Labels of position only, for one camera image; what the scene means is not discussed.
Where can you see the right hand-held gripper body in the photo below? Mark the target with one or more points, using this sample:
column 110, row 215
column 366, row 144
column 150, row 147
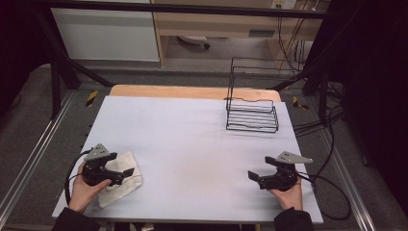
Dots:
column 282, row 179

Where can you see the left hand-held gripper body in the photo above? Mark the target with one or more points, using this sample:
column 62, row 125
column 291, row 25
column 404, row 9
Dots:
column 93, row 174

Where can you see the white cloth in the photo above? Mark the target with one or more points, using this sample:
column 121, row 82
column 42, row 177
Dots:
column 126, row 183

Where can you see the person's right hand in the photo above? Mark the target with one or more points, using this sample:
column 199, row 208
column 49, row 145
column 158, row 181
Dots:
column 290, row 199

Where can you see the person's left hand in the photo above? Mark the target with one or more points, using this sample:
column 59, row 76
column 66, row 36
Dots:
column 81, row 194

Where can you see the white foam mat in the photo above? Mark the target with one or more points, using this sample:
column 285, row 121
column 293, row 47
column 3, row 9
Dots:
column 192, row 154

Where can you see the black metal stand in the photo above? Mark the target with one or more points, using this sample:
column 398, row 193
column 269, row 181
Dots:
column 56, row 86
column 323, row 96

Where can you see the white cabinet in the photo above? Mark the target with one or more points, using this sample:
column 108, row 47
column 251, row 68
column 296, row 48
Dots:
column 106, row 35

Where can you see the dark curtain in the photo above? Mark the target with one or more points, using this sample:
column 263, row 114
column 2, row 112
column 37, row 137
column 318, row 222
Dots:
column 16, row 48
column 375, row 80

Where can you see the chair base with casters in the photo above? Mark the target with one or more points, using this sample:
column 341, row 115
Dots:
column 194, row 40

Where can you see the wooden desk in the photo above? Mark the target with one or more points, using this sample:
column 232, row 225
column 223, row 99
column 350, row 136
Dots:
column 218, row 27

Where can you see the white power strip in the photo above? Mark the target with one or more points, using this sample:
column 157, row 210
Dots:
column 284, row 4

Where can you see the aluminium rail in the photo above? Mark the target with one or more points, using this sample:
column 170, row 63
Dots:
column 35, row 150
column 352, row 189

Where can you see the black frame crossbar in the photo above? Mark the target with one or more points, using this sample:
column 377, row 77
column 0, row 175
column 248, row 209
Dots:
column 192, row 9

